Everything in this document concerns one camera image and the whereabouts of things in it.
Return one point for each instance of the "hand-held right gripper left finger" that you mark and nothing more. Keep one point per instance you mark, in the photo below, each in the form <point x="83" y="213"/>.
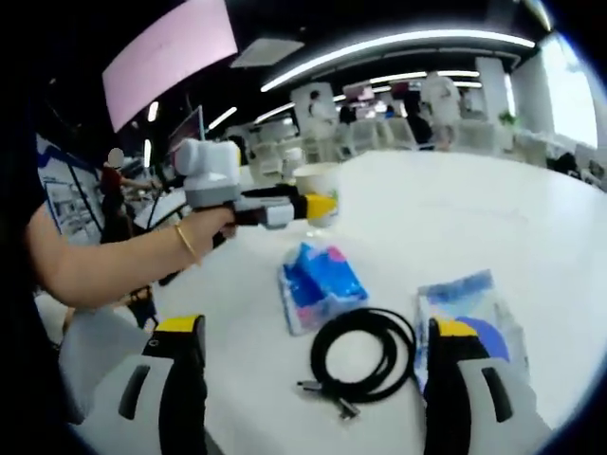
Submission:
<point x="180" y="388"/>

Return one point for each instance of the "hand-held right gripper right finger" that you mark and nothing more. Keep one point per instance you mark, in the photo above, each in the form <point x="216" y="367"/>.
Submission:
<point x="450" y="393"/>

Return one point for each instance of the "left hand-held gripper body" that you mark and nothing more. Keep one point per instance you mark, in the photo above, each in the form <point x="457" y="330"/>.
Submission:
<point x="208" y="163"/>

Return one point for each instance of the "white paper cup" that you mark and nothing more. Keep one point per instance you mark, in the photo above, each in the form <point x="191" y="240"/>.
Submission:
<point x="320" y="182"/>

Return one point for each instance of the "blue tissue pack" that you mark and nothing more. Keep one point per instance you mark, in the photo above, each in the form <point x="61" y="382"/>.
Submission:
<point x="318" y="284"/>

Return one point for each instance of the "clear package with blue pad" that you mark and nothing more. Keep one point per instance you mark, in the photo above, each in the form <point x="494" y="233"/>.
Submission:
<point x="460" y="298"/>

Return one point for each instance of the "person's left hand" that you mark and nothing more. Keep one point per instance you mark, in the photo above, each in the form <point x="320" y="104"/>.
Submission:
<point x="211" y="230"/>

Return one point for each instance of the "ceiling air vent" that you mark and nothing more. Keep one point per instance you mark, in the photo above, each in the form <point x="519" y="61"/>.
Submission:
<point x="265" y="53"/>

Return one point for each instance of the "white table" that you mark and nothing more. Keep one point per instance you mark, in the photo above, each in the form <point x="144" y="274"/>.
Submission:
<point x="474" y="227"/>

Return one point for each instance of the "long ceiling light strip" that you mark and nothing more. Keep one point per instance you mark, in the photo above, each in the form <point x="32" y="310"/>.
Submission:
<point x="403" y="45"/>

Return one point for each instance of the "green potted plant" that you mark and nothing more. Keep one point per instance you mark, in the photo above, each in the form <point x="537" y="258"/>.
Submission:
<point x="508" y="119"/>

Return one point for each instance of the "large window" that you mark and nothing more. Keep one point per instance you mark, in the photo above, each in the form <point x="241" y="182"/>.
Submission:
<point x="569" y="95"/>

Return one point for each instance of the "large pink wall screen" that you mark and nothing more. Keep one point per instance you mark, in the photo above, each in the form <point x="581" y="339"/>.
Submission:
<point x="166" y="57"/>

